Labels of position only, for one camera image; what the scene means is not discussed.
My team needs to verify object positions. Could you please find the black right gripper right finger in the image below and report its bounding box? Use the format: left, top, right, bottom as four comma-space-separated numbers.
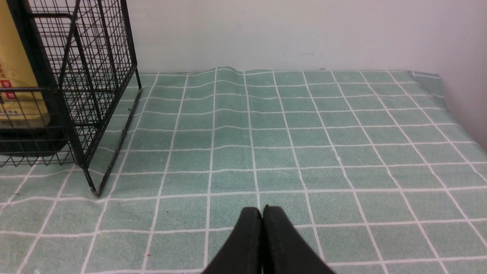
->
263, 205, 334, 274

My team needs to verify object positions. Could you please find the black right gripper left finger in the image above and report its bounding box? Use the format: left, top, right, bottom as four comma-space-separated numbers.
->
203, 207, 262, 274

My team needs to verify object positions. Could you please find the dark vinegar bottle yellow label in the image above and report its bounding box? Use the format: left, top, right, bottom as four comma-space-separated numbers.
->
1, 0, 68, 157

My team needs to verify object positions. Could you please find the green checkered tablecloth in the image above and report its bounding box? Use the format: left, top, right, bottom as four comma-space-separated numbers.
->
1, 67, 487, 274

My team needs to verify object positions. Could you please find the black wire rack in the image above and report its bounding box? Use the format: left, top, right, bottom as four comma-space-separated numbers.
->
1, 0, 142, 197

